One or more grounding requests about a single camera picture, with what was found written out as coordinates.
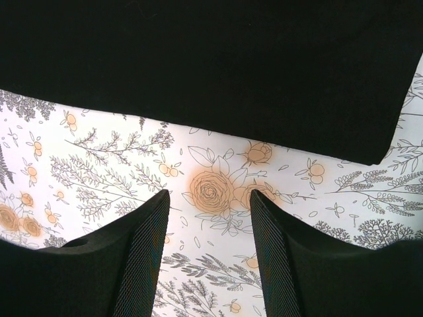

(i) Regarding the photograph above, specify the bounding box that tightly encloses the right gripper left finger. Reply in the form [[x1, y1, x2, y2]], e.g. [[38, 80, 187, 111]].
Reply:
[[1, 190, 170, 316]]

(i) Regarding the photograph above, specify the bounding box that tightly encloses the floral table mat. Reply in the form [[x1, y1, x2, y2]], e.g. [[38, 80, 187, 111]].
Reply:
[[1, 68, 422, 316]]

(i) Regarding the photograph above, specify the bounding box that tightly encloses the black t shirt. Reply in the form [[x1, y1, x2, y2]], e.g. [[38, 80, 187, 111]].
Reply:
[[1, 1, 422, 165]]

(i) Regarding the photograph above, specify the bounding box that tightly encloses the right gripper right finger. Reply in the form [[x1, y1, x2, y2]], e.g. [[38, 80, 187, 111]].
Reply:
[[250, 190, 422, 316]]

